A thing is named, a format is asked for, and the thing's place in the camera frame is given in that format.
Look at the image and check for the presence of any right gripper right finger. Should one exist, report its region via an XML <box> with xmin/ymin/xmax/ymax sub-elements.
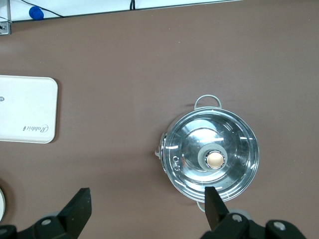
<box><xmin>199</xmin><ymin>186</ymin><xmax>306</xmax><ymax>239</ymax></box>

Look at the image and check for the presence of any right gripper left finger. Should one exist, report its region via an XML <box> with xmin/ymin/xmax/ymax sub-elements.
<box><xmin>0</xmin><ymin>188</ymin><xmax>92</xmax><ymax>239</ymax></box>

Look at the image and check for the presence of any cream round plate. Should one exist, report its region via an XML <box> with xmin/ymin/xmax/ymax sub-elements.
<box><xmin>0</xmin><ymin>185</ymin><xmax>7</xmax><ymax>222</ymax></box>

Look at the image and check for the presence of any cream rectangular tray rabbit print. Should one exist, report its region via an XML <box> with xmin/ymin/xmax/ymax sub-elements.
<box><xmin>0</xmin><ymin>75</ymin><xmax>59</xmax><ymax>144</ymax></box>

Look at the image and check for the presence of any glass pot lid with knob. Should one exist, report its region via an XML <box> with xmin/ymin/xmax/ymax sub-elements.
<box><xmin>164</xmin><ymin>108</ymin><xmax>260</xmax><ymax>202</ymax></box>

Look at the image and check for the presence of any blue round object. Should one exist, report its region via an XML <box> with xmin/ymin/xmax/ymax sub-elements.
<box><xmin>29</xmin><ymin>6</ymin><xmax>45</xmax><ymax>21</ymax></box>

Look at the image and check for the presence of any stainless steel pot with handles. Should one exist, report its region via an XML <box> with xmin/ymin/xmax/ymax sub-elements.
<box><xmin>153</xmin><ymin>94</ymin><xmax>260</xmax><ymax>215</ymax></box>

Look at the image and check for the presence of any thin black cable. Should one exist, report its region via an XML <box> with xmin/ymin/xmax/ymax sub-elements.
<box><xmin>21</xmin><ymin>0</ymin><xmax>66</xmax><ymax>18</ymax></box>

